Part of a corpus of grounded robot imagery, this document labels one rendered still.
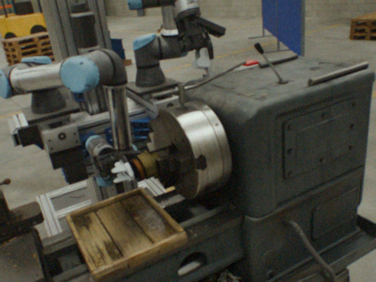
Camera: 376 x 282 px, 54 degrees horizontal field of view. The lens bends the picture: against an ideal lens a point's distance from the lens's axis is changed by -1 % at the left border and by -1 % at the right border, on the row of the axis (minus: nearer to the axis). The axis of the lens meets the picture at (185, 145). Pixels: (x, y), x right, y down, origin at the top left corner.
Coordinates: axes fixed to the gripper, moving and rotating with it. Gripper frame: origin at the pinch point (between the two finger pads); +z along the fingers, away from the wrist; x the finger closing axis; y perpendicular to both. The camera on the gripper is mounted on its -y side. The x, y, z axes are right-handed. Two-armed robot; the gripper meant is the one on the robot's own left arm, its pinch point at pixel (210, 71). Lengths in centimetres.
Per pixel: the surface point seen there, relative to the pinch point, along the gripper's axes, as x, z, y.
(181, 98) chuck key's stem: 2.7, 6.0, 14.3
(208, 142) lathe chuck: 9.2, 21.0, 12.6
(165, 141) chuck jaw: -6.3, 18.1, 19.7
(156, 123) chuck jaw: -8.6, 11.7, 20.1
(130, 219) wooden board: -16, 41, 37
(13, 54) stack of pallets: -928, -220, -1
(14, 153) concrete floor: -366, 14, 66
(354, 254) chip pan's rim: 6, 82, -38
